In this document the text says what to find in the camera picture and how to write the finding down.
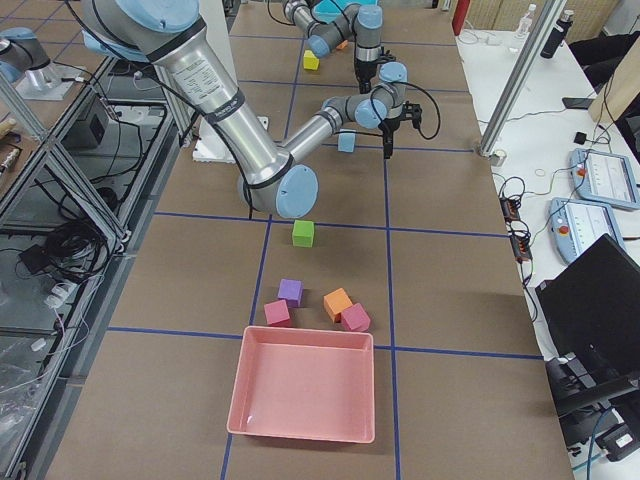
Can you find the black water bottle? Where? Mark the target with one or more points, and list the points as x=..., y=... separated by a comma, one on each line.
x=557, y=34

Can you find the orange foam block near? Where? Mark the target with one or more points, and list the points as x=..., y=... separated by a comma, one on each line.
x=335, y=303

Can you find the purple foam block near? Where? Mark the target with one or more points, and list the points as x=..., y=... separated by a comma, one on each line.
x=291, y=291

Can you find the orange black power strip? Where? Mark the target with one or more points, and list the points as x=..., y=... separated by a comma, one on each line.
x=518, y=231

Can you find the yellow foam block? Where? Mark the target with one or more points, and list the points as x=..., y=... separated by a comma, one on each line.
x=310, y=61

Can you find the magenta foam block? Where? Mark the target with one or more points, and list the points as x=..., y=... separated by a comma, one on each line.
x=277, y=314

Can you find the light blue plastic bin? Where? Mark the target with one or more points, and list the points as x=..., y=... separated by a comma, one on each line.
x=329, y=10

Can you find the lower teach pendant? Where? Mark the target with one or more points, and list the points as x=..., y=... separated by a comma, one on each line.
x=577, y=224

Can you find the teach pendant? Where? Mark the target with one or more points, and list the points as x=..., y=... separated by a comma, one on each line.
x=604, y=177
x=577, y=224

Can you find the upper teach pendant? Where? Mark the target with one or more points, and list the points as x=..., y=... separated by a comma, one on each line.
x=604, y=177

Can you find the dark pink foam block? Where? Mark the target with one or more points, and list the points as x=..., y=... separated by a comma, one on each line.
x=355, y=318

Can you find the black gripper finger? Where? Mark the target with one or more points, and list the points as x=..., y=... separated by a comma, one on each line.
x=387, y=145
x=362, y=84

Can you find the black phone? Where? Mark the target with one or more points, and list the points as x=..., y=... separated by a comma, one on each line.
x=576, y=103

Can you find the black power adapter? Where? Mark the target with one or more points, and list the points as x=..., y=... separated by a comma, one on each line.
x=34, y=259

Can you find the aluminium frame post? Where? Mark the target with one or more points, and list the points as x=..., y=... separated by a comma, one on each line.
x=531, y=49

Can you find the green foam block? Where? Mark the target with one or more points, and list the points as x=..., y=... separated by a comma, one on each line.
x=303, y=233

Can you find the pink plastic tray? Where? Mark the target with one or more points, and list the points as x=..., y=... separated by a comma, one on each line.
x=304, y=384

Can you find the black laptop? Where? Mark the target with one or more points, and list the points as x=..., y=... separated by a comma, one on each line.
x=592, y=308

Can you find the light blue foam block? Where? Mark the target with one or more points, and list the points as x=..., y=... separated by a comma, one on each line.
x=346, y=141

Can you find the clear plastic bottle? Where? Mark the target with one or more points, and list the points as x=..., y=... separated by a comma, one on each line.
x=525, y=22

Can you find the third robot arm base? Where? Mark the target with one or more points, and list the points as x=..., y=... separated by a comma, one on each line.
x=25, y=62

